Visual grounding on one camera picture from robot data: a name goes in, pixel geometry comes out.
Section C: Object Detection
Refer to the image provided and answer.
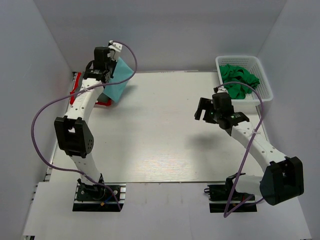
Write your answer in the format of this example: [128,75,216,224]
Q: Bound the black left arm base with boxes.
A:
[72,178,126,213]

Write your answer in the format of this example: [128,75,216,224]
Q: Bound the crumpled green t shirt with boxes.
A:
[219,64,260,100]

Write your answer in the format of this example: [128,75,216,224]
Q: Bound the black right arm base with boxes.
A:
[203,174,257,213]

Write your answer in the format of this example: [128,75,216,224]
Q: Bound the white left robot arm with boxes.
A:
[54,42,123,200]

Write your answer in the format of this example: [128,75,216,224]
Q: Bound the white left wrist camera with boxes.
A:
[107,40,123,62]

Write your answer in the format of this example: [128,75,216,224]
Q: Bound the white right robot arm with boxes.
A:
[194,92,304,206]

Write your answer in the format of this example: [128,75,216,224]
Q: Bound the folded grey t shirt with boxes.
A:
[70,84,113,106]

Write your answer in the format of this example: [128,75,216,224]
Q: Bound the white plastic basket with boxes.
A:
[215,55,273,106]

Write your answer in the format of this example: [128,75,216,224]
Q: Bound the folded red t shirt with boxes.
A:
[69,72,113,108]

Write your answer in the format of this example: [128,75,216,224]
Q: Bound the teal t shirt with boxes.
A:
[102,57,134,103]

